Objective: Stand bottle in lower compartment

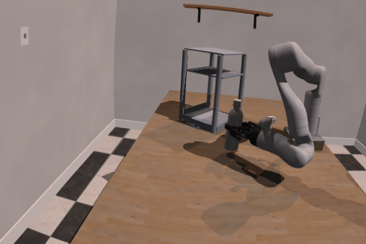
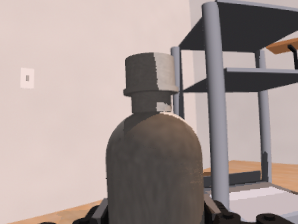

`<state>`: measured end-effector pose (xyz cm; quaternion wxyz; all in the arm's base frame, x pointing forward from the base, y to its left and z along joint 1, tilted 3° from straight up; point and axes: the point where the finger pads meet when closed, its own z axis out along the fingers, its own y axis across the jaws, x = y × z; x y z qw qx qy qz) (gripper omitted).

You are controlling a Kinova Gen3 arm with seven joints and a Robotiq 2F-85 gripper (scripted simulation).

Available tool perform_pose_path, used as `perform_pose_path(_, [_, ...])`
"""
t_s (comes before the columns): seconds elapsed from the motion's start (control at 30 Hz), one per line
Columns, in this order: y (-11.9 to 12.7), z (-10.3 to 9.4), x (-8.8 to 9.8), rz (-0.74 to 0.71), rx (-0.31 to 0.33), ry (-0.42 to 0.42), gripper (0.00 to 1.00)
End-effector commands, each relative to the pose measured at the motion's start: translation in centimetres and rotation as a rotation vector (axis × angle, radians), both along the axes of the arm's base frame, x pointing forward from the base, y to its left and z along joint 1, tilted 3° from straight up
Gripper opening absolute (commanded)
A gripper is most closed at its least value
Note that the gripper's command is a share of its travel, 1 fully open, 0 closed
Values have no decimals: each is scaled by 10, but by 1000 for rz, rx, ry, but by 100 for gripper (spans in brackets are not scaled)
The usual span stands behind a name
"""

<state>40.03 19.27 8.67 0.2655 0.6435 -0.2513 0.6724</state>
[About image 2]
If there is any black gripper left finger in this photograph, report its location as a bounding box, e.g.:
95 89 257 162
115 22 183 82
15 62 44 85
39 198 109 224

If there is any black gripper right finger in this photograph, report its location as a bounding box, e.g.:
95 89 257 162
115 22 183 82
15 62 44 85
204 194 294 224

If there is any grey shelving unit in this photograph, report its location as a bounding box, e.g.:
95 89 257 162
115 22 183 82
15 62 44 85
170 0 298 224

